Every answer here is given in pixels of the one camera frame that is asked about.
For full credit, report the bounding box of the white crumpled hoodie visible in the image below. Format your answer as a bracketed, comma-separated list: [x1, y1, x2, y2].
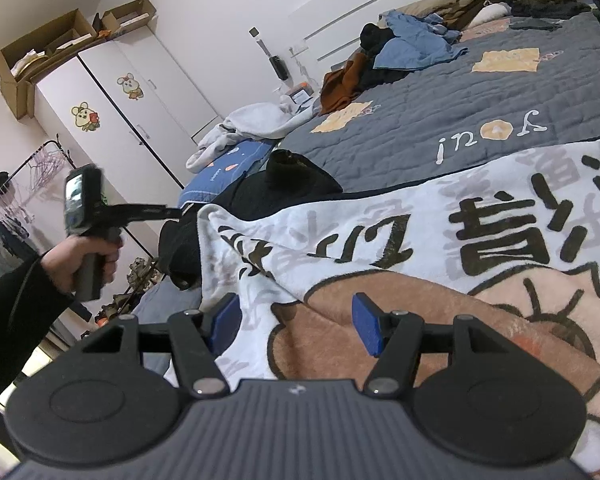
[186, 102, 313, 171]

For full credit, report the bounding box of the white wardrobe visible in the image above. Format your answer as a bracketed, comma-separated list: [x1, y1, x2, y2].
[35, 35, 226, 191]

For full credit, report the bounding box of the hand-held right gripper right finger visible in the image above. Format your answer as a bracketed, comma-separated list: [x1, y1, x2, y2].
[351, 292, 520, 400]

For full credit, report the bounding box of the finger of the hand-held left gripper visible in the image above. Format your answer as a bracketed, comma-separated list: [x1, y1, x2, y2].
[139, 203, 185, 221]

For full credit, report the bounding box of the black hair brush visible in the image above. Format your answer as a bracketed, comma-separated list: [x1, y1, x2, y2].
[267, 45, 288, 81]

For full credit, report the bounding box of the black clothes rack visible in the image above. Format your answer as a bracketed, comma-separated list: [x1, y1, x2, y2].
[0, 135, 161, 311]

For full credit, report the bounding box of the white printed fleece blanket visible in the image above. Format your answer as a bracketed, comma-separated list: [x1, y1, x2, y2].
[162, 132, 600, 480]

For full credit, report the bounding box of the black crumpled garment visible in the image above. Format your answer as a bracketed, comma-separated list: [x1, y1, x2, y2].
[359, 22, 411, 88]

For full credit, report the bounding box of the black coat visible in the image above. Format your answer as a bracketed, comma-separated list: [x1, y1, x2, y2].
[157, 149, 343, 291]

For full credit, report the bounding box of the large open cardboard box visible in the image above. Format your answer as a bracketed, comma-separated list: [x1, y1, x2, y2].
[0, 9, 98, 120]

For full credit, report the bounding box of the brown garment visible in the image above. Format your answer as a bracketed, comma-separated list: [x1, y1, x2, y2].
[320, 52, 376, 116]

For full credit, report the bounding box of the white folded garment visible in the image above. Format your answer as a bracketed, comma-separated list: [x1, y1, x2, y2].
[470, 2, 511, 28]

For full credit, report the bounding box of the blue denim garment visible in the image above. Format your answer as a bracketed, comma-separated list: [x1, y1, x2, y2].
[372, 10, 470, 71]

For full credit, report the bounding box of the grey quilted bedspread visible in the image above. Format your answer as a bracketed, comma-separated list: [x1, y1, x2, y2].
[130, 10, 600, 381]

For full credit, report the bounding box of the blue pillow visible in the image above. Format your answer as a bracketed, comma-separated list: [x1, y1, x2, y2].
[180, 139, 276, 206]

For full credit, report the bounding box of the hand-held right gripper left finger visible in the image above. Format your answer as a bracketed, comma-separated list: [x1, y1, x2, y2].
[82, 292, 241, 400]

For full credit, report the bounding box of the person's left hand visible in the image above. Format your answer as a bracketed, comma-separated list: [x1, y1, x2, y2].
[40, 234, 126, 293]

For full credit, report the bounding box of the small open cardboard box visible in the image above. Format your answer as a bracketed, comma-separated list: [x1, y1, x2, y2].
[100, 0, 157, 36]

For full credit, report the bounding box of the person's left forearm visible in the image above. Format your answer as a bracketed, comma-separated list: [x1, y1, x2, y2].
[0, 255, 76, 411]

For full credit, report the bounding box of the cartoon mouse sticker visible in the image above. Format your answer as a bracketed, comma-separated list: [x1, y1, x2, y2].
[70, 102, 101, 131]
[117, 72, 145, 101]

